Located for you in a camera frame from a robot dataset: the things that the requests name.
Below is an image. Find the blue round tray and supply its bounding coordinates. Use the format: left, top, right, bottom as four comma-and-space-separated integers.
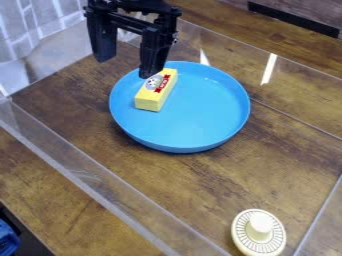
108, 61, 251, 153

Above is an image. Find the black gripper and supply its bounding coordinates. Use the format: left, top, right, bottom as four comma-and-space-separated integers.
84, 0, 182, 79

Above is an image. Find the clear acrylic enclosure wall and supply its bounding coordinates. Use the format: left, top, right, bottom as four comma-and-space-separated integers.
0, 15, 342, 256

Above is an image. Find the blue object at corner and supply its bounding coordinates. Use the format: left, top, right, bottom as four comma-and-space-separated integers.
0, 219, 22, 256

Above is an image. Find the yellow brick with label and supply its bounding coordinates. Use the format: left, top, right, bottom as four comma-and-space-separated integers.
134, 68, 178, 112

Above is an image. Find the white patterned curtain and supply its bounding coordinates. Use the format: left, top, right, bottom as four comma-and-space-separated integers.
0, 0, 87, 63

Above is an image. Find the cream round sink strainer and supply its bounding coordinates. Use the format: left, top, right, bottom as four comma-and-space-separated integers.
231, 209, 287, 256

